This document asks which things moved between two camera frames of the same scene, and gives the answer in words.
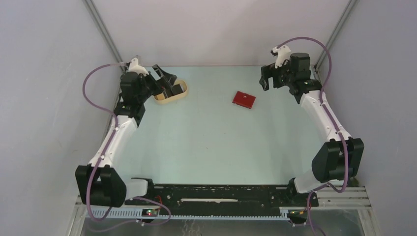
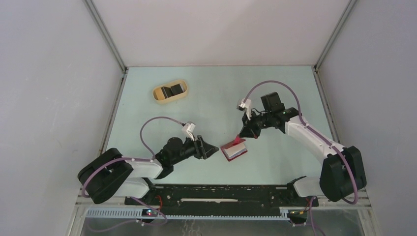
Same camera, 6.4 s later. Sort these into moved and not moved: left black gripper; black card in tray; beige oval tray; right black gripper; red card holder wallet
Moved: left black gripper; red card holder wallet; right black gripper
Not moved: beige oval tray; black card in tray
